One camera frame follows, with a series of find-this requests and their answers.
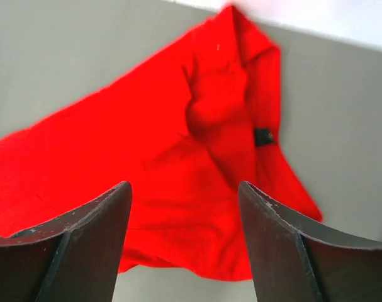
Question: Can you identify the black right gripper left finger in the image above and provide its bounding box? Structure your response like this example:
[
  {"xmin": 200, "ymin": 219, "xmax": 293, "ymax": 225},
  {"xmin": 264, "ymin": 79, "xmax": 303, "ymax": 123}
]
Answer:
[{"xmin": 0, "ymin": 182, "xmax": 132, "ymax": 301}]

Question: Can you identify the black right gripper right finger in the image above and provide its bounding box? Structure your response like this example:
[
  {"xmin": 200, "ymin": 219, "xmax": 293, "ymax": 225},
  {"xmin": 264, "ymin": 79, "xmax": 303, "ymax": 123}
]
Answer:
[{"xmin": 238, "ymin": 182, "xmax": 382, "ymax": 302}]

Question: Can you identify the red t shirt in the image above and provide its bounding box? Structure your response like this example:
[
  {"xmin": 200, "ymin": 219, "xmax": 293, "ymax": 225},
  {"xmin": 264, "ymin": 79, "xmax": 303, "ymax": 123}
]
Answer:
[{"xmin": 0, "ymin": 5, "xmax": 322, "ymax": 281}]

